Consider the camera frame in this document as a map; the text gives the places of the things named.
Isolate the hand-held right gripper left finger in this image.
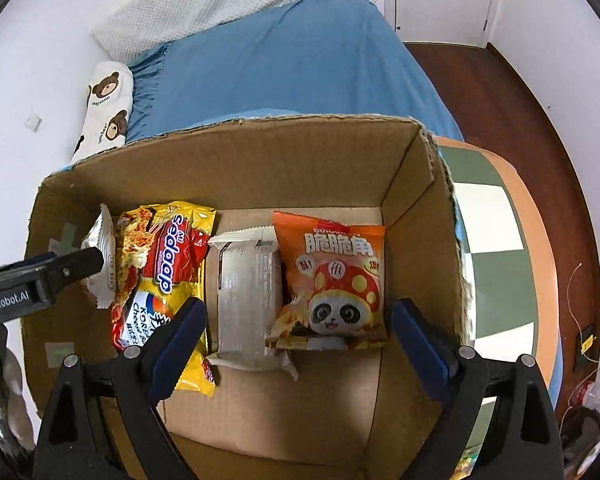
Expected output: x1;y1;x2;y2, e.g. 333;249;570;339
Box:
32;297;209;480

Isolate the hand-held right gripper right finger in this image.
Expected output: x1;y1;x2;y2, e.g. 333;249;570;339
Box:
390;297;566;480

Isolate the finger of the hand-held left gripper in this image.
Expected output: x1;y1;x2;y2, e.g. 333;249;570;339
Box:
42;247;105;307

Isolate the small silver snack packet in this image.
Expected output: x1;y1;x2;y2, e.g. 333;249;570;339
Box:
80;203;119;310

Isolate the brown cardboard box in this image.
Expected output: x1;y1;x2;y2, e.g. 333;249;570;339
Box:
22;115;474;480

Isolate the clear silver snack packet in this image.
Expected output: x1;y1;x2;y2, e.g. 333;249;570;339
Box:
205;226;300;382

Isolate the yellow red noodle packet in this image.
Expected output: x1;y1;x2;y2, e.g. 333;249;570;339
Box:
111;201;218;399

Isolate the crumpled silver foil bag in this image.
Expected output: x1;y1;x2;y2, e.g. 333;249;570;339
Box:
0;324;37;463

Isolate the orange panda snack packet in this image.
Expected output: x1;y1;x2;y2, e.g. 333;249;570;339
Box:
265;211;389;352

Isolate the green white checkered table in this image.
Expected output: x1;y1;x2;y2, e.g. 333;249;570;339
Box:
432;136;564;480

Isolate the white bear-print pillow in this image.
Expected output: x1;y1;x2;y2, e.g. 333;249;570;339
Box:
70;61;135;165

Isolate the white textured blanket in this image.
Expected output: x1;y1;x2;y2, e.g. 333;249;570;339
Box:
91;0;364;64

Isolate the blue bedsheet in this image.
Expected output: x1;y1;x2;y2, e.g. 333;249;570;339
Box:
125;0;465;144

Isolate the white door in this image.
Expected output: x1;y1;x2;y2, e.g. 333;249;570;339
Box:
380;0;507;49

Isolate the thin white cable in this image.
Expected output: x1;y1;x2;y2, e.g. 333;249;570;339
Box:
566;262;600;368

